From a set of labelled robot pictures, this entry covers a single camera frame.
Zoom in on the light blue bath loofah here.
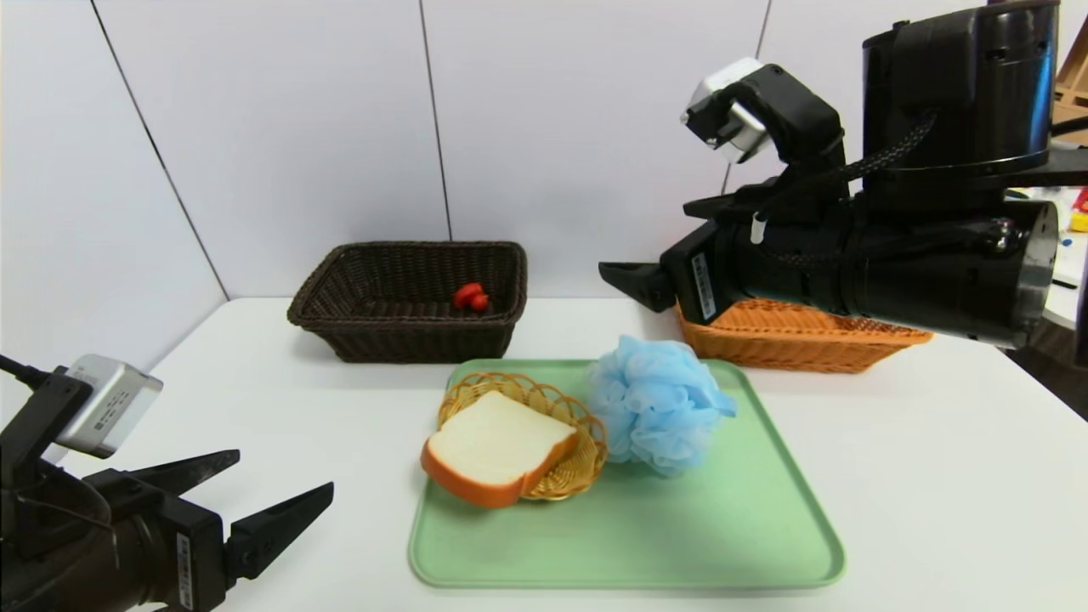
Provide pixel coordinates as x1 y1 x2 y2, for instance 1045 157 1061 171
586 334 739 477

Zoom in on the orange wicker basket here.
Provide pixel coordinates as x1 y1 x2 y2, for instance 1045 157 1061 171
676 297 933 375

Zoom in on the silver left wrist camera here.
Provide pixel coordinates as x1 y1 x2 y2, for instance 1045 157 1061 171
0 354 164 485

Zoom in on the small round yellow wicker basket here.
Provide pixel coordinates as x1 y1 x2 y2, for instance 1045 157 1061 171
437 371 609 501

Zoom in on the toy bread slice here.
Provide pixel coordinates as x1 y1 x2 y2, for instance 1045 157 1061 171
421 390 579 508

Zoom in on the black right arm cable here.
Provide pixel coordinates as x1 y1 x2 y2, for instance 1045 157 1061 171
752 109 940 247

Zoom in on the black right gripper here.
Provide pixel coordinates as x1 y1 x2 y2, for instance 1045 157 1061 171
598 193 865 326

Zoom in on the light green plastic tray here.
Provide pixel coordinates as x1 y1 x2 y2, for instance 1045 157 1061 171
408 359 846 589

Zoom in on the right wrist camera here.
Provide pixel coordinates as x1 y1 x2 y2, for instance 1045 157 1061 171
680 57 844 167

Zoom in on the wooden shelf unit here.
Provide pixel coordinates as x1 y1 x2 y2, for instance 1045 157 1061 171
1054 17 1088 145

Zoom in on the dark brown wicker basket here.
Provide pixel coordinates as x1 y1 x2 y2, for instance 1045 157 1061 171
287 242 528 365

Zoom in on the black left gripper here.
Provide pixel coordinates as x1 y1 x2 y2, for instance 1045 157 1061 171
82 449 335 612

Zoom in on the white side table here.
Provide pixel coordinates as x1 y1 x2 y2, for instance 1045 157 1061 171
1041 187 1088 331

